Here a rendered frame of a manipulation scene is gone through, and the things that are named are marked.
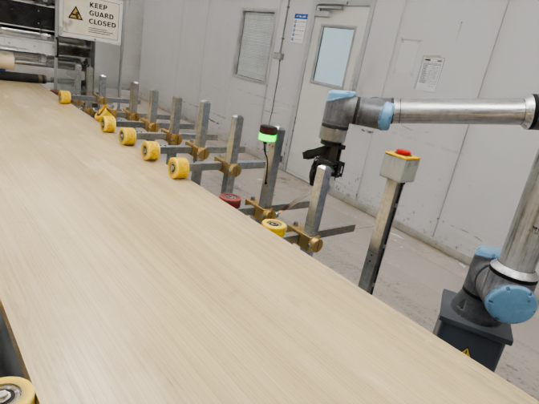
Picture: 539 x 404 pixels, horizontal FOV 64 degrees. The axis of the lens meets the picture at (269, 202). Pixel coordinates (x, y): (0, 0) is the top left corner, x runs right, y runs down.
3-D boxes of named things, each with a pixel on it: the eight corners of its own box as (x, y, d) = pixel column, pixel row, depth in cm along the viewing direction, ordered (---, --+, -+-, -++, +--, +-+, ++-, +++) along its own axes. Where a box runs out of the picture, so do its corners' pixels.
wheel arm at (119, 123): (191, 128, 253) (192, 122, 251) (194, 130, 250) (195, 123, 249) (105, 125, 220) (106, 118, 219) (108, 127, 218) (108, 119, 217)
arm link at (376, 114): (395, 102, 144) (358, 94, 146) (398, 103, 133) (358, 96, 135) (388, 129, 147) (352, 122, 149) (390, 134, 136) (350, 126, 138)
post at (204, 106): (194, 201, 206) (207, 99, 190) (198, 204, 203) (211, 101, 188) (188, 201, 203) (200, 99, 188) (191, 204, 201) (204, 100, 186)
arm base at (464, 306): (451, 293, 181) (458, 273, 178) (500, 310, 175) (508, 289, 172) (449, 314, 165) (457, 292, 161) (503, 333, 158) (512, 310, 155)
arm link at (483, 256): (498, 286, 173) (513, 247, 167) (512, 308, 157) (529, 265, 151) (459, 276, 175) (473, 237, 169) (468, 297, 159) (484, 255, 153)
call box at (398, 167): (392, 176, 123) (399, 150, 121) (413, 184, 119) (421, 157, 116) (378, 177, 119) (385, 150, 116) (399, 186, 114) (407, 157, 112)
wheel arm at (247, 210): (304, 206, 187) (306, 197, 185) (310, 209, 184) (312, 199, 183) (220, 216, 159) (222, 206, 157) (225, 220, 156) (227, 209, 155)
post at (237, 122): (222, 223, 189) (239, 114, 173) (227, 226, 186) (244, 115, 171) (216, 224, 186) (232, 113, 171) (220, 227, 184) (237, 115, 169)
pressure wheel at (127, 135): (132, 123, 203) (138, 136, 199) (127, 135, 208) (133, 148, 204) (120, 123, 199) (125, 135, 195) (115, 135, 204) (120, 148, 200)
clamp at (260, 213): (253, 209, 172) (255, 197, 171) (274, 222, 163) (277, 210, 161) (242, 211, 169) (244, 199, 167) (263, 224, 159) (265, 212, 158)
